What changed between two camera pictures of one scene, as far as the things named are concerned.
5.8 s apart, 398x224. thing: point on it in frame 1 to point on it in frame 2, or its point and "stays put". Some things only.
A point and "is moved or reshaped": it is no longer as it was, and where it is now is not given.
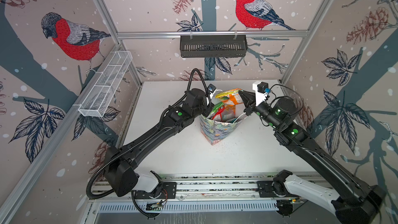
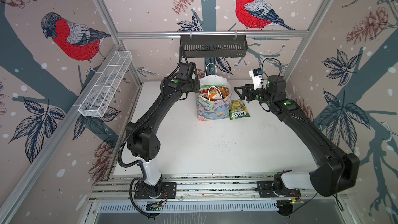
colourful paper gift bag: [213, 131] to [207, 110]
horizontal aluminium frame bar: [208, 35] stays put
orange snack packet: [229, 98] is moved or reshaped
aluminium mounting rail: [239, 187] stays put
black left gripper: [209, 108] to [196, 89]
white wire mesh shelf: [97, 100] stays put
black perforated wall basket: [195, 46] stays put
